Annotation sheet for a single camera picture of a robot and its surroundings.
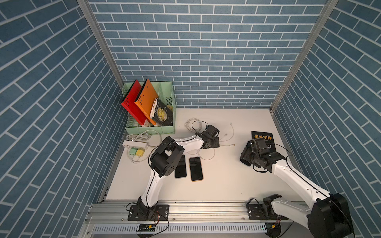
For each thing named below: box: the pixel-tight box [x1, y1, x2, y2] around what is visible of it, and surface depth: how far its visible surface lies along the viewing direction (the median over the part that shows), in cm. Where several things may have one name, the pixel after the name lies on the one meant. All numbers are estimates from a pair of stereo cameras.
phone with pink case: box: [189, 156, 204, 182], surface depth 90 cm
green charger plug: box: [128, 147, 138, 156], surface depth 96 cm
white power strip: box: [122, 140, 150, 152], surface depth 97 cm
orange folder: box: [134, 78, 159, 127], surface depth 93 cm
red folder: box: [121, 79, 148, 126], surface depth 89 cm
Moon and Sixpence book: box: [149, 97, 174, 126], surface depth 99 cm
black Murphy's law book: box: [251, 130, 277, 153], surface depth 104 cm
